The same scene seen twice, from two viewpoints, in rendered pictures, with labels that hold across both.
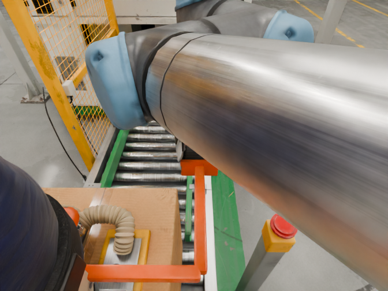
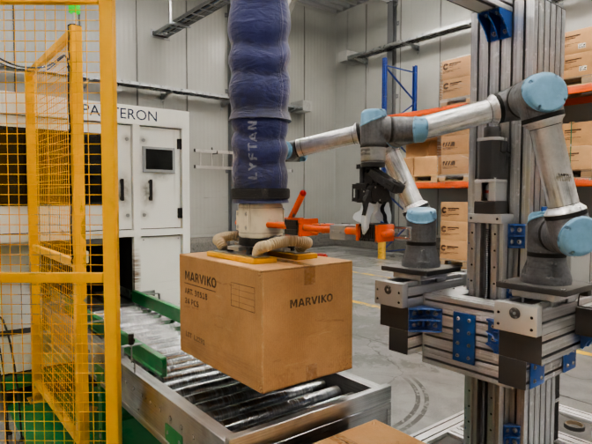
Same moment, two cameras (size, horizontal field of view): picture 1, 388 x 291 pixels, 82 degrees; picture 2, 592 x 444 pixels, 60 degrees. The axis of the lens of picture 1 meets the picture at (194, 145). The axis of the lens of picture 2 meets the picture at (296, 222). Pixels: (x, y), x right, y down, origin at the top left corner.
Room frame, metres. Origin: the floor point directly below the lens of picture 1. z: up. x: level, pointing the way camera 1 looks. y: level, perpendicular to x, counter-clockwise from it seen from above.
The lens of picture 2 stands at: (-1.54, 1.36, 1.31)
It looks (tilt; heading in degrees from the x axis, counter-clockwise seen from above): 3 degrees down; 321
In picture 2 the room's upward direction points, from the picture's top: straight up
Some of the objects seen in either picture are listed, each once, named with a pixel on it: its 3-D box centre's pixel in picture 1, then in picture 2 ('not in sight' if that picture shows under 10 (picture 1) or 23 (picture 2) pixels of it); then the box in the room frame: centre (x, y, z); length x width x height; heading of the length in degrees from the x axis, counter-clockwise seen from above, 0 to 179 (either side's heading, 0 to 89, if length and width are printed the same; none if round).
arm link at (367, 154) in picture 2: not in sight; (372, 155); (-0.51, 0.25, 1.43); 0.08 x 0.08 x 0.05
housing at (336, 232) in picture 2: not in sight; (344, 232); (-0.39, 0.25, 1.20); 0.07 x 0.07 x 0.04; 0
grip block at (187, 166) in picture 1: (199, 155); not in sight; (0.37, -0.01, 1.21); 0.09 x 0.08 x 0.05; 90
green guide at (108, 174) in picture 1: (121, 125); (96, 329); (1.24, 0.52, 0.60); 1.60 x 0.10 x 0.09; 179
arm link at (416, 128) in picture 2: not in sight; (406, 130); (-0.55, 0.16, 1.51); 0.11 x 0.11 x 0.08; 52
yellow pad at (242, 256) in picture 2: not in sight; (240, 252); (0.07, 0.34, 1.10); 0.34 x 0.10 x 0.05; 0
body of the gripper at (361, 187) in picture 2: not in sight; (370, 183); (-0.50, 0.25, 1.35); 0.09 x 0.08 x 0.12; 0
